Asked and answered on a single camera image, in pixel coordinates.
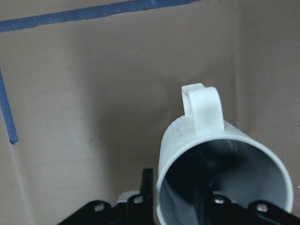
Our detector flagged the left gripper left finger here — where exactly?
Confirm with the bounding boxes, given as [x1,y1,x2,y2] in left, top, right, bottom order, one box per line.
[59,168,155,225]

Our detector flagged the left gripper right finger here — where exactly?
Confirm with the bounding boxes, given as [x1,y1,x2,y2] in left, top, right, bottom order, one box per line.
[194,185,300,225]

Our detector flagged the white grey mug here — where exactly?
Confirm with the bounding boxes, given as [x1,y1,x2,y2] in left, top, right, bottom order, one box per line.
[156,83,293,225]

